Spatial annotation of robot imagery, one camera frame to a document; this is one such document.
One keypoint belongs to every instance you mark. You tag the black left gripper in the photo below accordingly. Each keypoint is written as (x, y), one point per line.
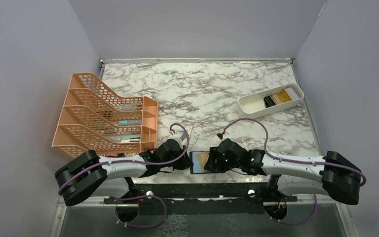
(185, 162)

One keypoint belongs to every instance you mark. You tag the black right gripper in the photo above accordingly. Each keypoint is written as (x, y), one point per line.
(211, 164)

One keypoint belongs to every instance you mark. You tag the gold yellow card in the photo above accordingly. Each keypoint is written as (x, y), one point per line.
(202, 158)

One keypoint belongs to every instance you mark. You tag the black card holder wallet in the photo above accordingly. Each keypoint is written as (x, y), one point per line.
(195, 169)

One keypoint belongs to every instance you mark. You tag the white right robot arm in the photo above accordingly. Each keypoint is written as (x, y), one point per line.
(331, 175)

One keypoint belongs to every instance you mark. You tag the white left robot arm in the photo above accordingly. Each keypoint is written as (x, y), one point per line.
(91, 175)

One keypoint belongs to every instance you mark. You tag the black card in tray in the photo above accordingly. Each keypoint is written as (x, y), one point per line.
(269, 102)

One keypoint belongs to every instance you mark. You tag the yellow card in tray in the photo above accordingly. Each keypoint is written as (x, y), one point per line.
(281, 97)

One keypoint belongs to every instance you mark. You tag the stack of white cards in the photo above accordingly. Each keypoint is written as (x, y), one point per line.
(292, 93)

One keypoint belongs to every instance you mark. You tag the blue box in rack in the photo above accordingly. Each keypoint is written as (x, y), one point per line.
(132, 122)

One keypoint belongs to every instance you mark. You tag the white plastic tray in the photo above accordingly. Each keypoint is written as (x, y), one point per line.
(253, 106)

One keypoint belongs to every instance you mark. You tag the grey box in rack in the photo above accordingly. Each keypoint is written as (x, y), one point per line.
(127, 107)

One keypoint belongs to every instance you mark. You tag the orange file organizer rack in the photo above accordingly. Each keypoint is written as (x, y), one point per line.
(88, 120)

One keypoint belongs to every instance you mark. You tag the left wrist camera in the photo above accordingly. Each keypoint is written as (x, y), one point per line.
(179, 136)

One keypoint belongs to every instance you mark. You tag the black mounting rail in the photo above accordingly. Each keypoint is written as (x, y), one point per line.
(199, 198)

